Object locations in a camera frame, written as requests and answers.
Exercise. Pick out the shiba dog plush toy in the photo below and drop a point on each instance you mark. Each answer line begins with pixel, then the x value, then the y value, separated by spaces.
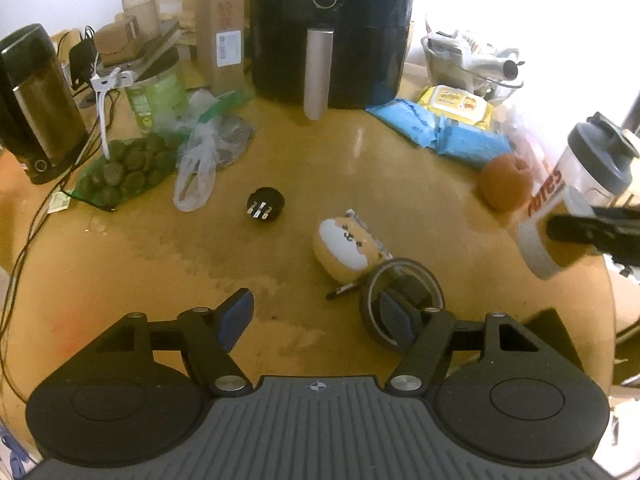
pixel 345 245

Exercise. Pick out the bag of green fruits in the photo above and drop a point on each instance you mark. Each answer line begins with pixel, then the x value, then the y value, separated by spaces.
pixel 125 167

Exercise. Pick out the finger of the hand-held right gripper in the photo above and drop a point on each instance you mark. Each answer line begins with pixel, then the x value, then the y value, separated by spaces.
pixel 570 227

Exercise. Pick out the black round plug adapter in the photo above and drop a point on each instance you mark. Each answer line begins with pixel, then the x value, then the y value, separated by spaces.
pixel 265 200

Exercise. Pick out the tall brown cardboard carton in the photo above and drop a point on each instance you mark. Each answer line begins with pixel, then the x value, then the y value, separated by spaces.
pixel 220 10

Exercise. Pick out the black power adapter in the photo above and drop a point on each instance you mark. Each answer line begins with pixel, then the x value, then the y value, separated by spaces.
pixel 80 65

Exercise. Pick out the beige canister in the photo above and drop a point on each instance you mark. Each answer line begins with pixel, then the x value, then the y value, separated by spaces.
pixel 140 12

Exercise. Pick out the black air fryer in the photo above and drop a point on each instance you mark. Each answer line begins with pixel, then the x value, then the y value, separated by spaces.
pixel 350 35

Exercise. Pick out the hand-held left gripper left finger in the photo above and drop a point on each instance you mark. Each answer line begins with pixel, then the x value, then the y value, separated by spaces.
pixel 235 317

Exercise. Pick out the orange fruit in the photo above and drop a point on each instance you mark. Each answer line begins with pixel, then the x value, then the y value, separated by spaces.
pixel 502 182

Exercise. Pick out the yellow wet wipes pack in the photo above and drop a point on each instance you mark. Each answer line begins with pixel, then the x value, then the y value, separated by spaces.
pixel 455 102

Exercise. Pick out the clear shaker bottle grey lid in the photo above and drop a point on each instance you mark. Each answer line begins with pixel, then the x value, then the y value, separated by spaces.
pixel 575 170

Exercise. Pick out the green labelled jar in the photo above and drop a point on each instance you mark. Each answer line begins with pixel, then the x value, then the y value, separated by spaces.
pixel 160 100

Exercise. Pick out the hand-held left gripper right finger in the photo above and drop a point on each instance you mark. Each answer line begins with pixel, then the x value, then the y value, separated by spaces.
pixel 397 315

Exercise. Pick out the black electric kettle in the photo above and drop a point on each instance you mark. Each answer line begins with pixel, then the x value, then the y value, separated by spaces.
pixel 40 105

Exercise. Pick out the clear plastic bag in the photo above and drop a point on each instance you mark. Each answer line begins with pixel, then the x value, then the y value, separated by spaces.
pixel 195 170

